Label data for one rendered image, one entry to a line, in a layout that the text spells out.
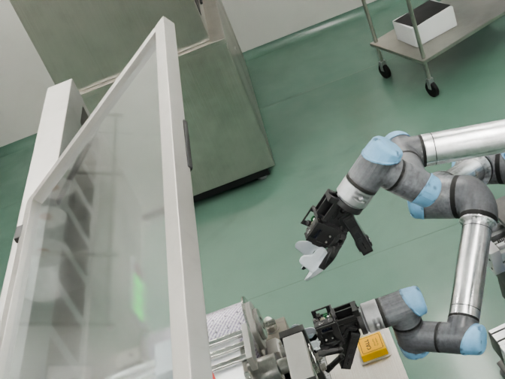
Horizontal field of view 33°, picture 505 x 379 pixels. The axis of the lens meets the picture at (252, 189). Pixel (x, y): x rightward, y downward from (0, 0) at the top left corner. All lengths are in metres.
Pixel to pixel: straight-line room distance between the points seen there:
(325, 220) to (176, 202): 0.75
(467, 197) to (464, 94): 2.90
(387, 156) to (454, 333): 0.53
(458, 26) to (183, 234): 4.33
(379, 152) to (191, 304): 0.89
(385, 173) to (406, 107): 3.36
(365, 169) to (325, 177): 2.96
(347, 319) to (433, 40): 3.33
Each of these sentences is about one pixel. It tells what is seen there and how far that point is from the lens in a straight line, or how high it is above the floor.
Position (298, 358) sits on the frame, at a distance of 1.58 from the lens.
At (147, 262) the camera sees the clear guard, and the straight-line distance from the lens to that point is 1.15.
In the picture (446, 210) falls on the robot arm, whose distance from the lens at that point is 2.26.
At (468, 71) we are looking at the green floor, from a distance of 5.32.
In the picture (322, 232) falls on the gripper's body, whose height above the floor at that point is 1.45.
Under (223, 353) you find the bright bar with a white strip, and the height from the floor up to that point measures 1.45.
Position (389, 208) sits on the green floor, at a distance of 4.33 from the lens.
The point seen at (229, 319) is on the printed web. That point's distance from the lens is 1.94.
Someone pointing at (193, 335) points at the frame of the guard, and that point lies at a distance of 0.91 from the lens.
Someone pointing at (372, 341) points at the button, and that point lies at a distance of 2.31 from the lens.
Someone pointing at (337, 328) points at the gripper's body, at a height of 1.14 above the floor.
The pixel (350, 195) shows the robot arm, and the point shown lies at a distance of 1.80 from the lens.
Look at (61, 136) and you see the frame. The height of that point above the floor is 1.65.
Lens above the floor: 2.51
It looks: 31 degrees down
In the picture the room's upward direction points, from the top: 23 degrees counter-clockwise
